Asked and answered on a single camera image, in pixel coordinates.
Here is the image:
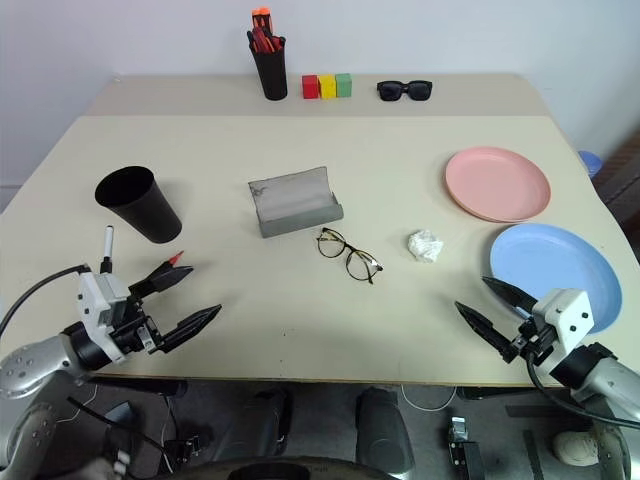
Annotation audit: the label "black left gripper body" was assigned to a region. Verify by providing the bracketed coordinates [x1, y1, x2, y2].
[109, 297, 167, 358]

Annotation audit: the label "dark curved rim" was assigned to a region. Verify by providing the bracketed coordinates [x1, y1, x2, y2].
[168, 456, 417, 480]

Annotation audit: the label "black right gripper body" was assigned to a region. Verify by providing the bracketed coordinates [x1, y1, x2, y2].
[509, 318, 557, 366]

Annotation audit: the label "thin-rimmed tortoiseshell eyeglasses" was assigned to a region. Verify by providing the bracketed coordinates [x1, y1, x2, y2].
[315, 227, 385, 286]

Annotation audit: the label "dark furniture piece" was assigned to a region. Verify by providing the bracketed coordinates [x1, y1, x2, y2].
[596, 128, 640, 227]

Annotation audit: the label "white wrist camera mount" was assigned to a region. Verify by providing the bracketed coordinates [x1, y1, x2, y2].
[75, 270, 133, 364]
[530, 287, 597, 354]

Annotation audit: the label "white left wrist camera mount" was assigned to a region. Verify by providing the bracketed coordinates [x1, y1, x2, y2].
[75, 270, 133, 364]

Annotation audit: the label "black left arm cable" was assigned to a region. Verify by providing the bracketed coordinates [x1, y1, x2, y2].
[0, 264, 92, 342]

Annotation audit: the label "black pen holder cup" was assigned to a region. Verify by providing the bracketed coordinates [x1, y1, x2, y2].
[247, 33, 289, 102]

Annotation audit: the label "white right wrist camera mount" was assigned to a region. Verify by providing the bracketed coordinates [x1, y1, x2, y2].
[530, 287, 597, 354]

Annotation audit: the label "crumpled white paper ball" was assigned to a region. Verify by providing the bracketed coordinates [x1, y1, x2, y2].
[407, 229, 445, 264]

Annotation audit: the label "blue plastic plate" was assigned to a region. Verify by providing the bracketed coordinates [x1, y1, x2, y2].
[488, 222, 624, 336]

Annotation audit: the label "black sunglasses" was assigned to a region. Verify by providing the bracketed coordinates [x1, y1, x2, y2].
[376, 79, 434, 103]

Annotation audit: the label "white marker pen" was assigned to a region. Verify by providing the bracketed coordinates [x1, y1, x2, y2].
[100, 225, 116, 274]

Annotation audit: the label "black metal bracket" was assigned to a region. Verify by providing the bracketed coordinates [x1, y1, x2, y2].
[446, 415, 487, 480]

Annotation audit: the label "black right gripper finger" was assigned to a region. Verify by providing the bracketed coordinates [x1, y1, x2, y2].
[481, 275, 540, 322]
[453, 300, 517, 365]

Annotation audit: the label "grey glasses case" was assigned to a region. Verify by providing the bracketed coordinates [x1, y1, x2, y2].
[247, 165, 345, 240]

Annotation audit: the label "thin white floor cable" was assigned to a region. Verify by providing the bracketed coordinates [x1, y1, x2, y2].
[401, 383, 459, 413]

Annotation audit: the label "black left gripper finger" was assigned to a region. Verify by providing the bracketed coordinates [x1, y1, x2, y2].
[159, 303, 224, 356]
[128, 264, 195, 302]

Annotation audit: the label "orange capped marker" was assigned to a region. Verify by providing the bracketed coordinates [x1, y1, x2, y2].
[252, 7, 274, 37]

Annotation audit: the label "dark rounded shape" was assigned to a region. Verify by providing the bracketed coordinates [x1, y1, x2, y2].
[355, 386, 417, 477]
[238, 386, 295, 457]

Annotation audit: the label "large black plastic cup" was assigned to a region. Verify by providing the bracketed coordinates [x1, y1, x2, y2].
[94, 165, 184, 245]

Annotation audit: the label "white round floor object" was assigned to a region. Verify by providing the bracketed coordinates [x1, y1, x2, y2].
[551, 430, 602, 467]

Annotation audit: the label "pink plastic plate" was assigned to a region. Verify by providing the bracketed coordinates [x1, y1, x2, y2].
[444, 145, 553, 224]

